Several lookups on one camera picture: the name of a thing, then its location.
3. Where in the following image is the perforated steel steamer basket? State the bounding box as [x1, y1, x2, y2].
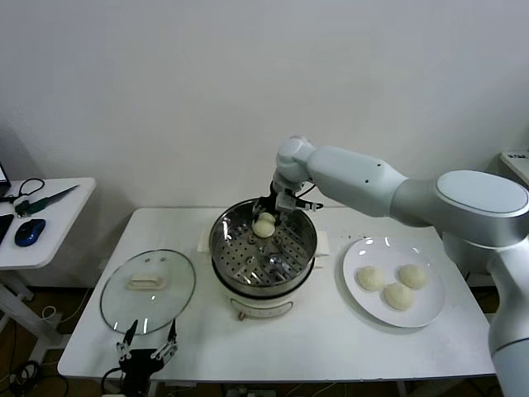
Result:
[197, 198, 331, 298]

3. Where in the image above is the blue black computer mouse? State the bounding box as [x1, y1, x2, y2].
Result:
[14, 218, 47, 248]

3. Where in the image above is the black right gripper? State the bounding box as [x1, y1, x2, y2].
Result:
[251, 180, 291, 231]

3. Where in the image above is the laptop with lit screen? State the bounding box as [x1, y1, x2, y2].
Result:
[0, 161, 12, 198]

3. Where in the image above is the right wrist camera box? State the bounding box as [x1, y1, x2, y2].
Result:
[277, 188, 324, 212]

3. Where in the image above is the white side table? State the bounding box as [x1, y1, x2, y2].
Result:
[0, 177, 98, 365]

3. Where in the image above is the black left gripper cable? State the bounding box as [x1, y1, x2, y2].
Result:
[101, 366, 125, 397]

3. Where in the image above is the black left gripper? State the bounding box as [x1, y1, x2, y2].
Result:
[116, 318, 179, 397]

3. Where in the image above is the white steamed baozi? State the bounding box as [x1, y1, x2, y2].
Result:
[398, 264, 428, 289]
[251, 213, 277, 239]
[382, 283, 415, 311]
[355, 265, 385, 293]

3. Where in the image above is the round glass pot lid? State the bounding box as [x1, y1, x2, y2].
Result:
[100, 247, 197, 336]

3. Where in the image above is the black flat phone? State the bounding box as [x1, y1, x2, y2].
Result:
[0, 213, 16, 249]

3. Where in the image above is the white round plate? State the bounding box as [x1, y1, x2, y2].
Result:
[341, 237, 446, 329]

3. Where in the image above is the white electric cooker pot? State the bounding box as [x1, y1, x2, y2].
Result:
[211, 256, 318, 323]

